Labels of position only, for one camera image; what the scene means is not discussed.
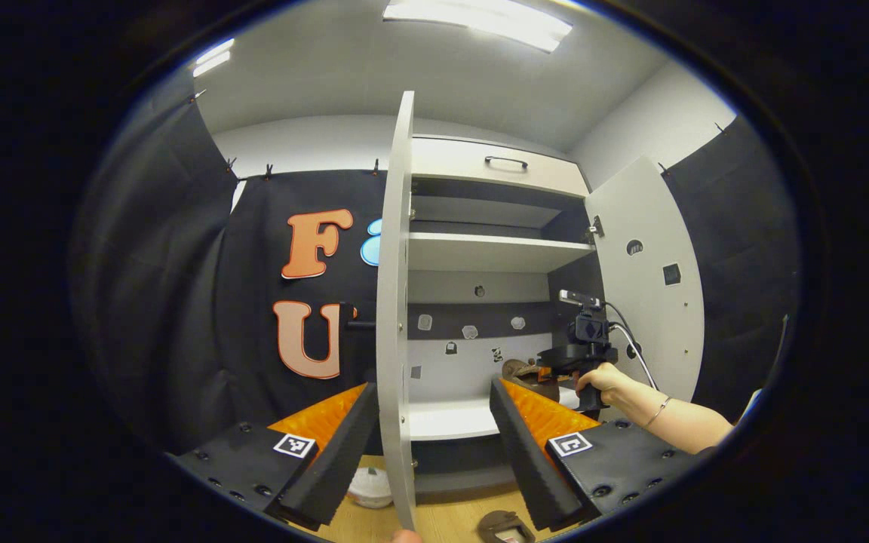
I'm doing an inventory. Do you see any white cabinet drawer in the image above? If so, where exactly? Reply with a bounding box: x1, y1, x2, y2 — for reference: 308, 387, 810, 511
410, 136, 590, 198

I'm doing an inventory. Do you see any small ceiling light panel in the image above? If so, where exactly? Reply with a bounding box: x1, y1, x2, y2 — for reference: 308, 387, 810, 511
192, 38, 236, 78

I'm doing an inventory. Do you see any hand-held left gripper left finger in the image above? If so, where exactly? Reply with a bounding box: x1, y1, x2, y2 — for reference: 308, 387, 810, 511
169, 381, 381, 532

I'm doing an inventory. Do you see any white shoe cabinet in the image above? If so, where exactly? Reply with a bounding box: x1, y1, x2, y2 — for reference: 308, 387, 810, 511
404, 134, 609, 499

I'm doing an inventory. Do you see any white round container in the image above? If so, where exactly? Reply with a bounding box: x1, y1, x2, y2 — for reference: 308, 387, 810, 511
347, 466, 394, 509

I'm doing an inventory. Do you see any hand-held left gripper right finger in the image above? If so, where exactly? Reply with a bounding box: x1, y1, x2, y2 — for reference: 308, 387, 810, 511
489, 377, 698, 532

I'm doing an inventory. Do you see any large ceiling light panel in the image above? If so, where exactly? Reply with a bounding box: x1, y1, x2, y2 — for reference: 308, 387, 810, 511
382, 0, 573, 53

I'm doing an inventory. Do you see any white cabinet door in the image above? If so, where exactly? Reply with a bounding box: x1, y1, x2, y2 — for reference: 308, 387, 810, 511
375, 90, 416, 531
584, 156, 707, 423

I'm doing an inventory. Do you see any white cabinet shelf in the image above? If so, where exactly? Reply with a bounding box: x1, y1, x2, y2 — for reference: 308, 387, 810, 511
408, 232, 595, 274

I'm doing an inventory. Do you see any white cable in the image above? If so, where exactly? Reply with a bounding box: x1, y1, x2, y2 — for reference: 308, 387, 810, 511
608, 324, 659, 391

